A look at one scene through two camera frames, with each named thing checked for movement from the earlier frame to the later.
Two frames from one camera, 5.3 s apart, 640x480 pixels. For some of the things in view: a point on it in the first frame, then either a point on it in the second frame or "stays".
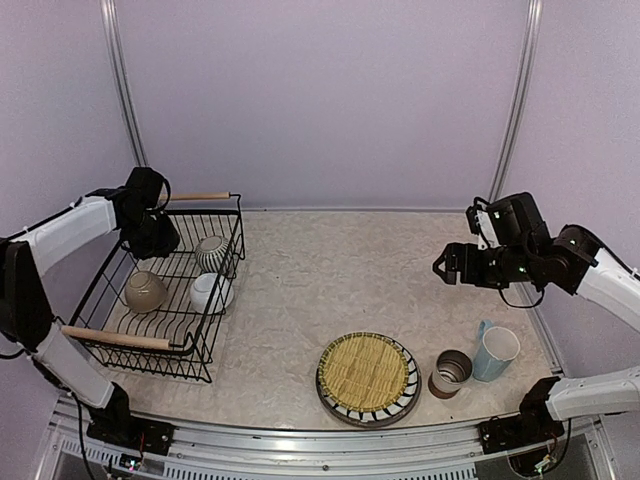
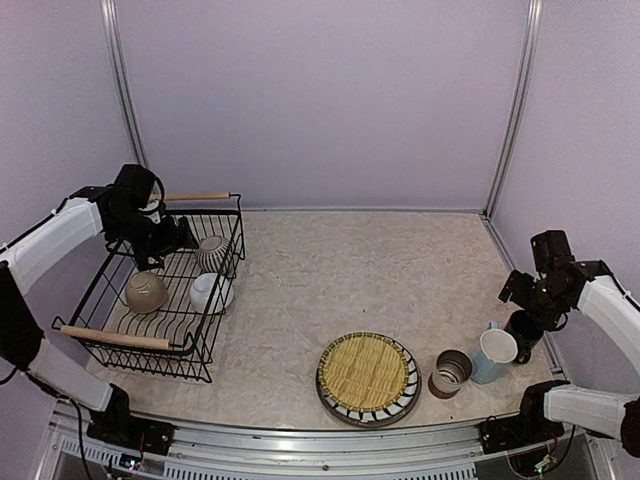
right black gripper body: x=514 y=264 to x=539 y=299
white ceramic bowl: x=201 y=289 stays
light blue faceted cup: x=498 y=346 stays
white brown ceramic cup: x=452 y=368 stays
